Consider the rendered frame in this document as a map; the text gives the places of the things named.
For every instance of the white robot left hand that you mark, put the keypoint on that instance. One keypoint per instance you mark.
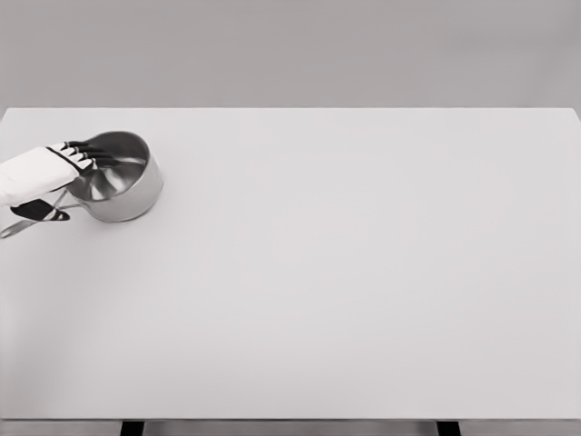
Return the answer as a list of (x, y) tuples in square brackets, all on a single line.
[(38, 170)]

